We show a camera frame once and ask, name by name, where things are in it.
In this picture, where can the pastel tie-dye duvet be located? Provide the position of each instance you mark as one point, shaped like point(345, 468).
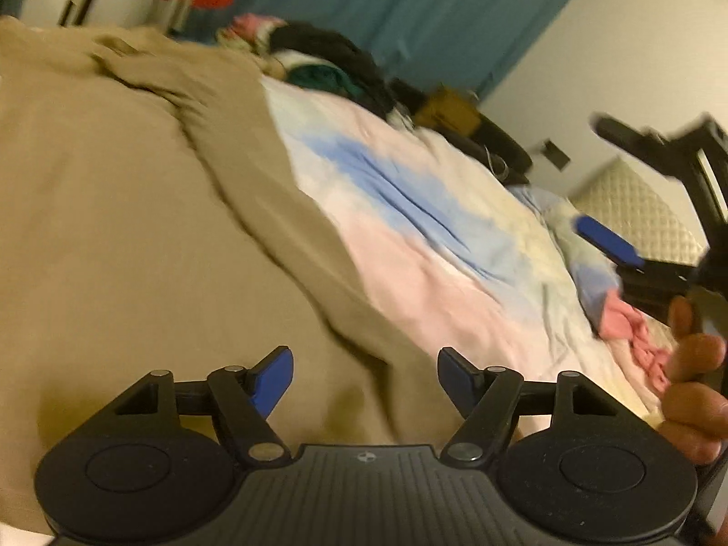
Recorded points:
point(454, 258)

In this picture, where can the person right hand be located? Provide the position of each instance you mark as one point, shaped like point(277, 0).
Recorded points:
point(695, 416)

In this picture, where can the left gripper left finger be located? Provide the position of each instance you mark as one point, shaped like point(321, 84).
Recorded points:
point(242, 401)

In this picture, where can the tan t-shirt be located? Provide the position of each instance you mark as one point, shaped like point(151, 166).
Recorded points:
point(150, 221)

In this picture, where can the pile of mixed clothes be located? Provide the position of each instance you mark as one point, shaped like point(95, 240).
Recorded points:
point(312, 58)

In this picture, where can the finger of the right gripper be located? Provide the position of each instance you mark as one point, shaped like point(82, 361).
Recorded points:
point(608, 242)

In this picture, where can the blue curtain right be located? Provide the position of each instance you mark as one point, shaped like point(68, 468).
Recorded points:
point(467, 44)

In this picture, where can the black sofa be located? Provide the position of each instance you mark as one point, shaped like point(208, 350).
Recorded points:
point(489, 138)

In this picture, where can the white quilted headboard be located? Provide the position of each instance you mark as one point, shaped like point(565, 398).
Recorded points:
point(623, 201)

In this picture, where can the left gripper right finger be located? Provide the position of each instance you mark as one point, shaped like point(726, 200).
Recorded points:
point(487, 400)

